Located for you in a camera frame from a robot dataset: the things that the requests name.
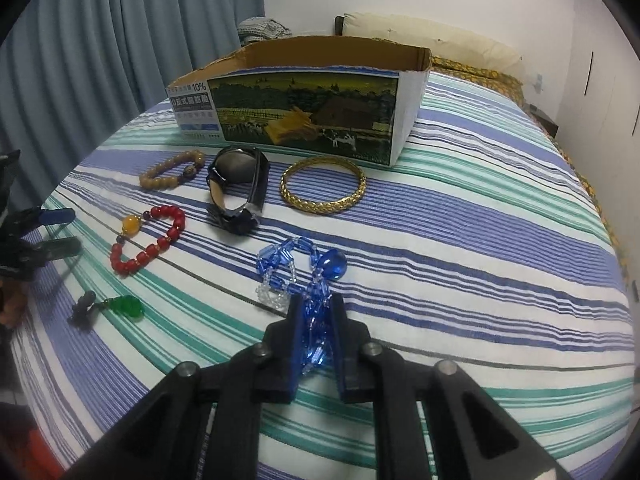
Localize cream pillow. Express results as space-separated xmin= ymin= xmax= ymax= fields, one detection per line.
xmin=342 ymin=12 xmax=523 ymax=83

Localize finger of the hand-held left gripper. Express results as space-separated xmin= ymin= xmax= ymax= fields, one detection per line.
xmin=15 ymin=207 xmax=76 ymax=233
xmin=22 ymin=236 xmax=82 ymax=266

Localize blue-grey curtain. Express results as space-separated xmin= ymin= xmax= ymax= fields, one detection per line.
xmin=0 ymin=0 xmax=266 ymax=211

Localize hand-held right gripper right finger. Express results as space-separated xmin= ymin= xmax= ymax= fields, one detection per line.
xmin=327 ymin=292 xmax=576 ymax=480

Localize dark wooden nightstand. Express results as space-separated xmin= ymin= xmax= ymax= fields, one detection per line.
xmin=525 ymin=104 xmax=560 ymax=138

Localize white wardrobe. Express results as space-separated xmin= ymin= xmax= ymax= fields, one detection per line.
xmin=565 ymin=0 xmax=640 ymax=301

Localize printed cardboard box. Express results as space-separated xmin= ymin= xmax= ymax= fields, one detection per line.
xmin=165 ymin=35 xmax=433 ymax=168

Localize blue crystal bead bracelet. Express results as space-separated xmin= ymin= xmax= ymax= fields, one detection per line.
xmin=256 ymin=236 xmax=347 ymax=376

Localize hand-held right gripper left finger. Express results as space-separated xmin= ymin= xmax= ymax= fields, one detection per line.
xmin=65 ymin=294 xmax=308 ymax=480

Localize striped bed sheet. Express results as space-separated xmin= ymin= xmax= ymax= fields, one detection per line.
xmin=10 ymin=67 xmax=636 ymax=480

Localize black wristwatch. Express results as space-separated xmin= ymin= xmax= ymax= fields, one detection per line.
xmin=206 ymin=145 xmax=271 ymax=236

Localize gold woven bangle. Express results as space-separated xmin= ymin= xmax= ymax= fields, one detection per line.
xmin=280 ymin=156 xmax=367 ymax=217

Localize green pendant with dark cord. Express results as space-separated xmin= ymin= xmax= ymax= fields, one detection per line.
xmin=67 ymin=290 xmax=146 ymax=328

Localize person's left hand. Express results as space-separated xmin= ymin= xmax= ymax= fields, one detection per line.
xmin=0 ymin=280 xmax=26 ymax=330

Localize red bead bracelet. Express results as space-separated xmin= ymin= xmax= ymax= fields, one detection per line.
xmin=110 ymin=204 xmax=187 ymax=276

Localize brown bead bracelet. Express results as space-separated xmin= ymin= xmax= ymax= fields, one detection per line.
xmin=139 ymin=149 xmax=207 ymax=191

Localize pile of clothes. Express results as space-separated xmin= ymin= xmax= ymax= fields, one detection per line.
xmin=236 ymin=17 xmax=292 ymax=46

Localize person's orange pants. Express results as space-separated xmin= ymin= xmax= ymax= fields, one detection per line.
xmin=20 ymin=425 xmax=66 ymax=466

